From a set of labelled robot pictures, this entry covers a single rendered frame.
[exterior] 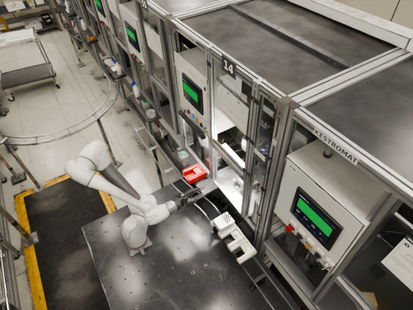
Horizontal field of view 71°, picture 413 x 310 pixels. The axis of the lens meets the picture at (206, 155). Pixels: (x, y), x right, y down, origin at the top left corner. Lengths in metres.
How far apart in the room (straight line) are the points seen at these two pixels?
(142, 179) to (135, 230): 1.56
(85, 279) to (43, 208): 1.06
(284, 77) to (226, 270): 1.40
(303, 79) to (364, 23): 0.59
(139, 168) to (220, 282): 2.04
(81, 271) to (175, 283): 1.26
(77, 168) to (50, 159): 2.44
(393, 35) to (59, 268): 3.21
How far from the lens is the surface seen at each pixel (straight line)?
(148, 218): 1.92
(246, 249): 2.10
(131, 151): 4.01
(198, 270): 2.24
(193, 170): 2.38
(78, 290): 3.17
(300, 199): 1.39
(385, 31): 1.86
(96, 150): 1.99
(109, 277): 2.35
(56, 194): 3.89
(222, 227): 2.10
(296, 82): 1.43
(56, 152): 4.41
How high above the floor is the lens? 2.76
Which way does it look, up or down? 47 degrees down
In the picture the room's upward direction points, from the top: 3 degrees counter-clockwise
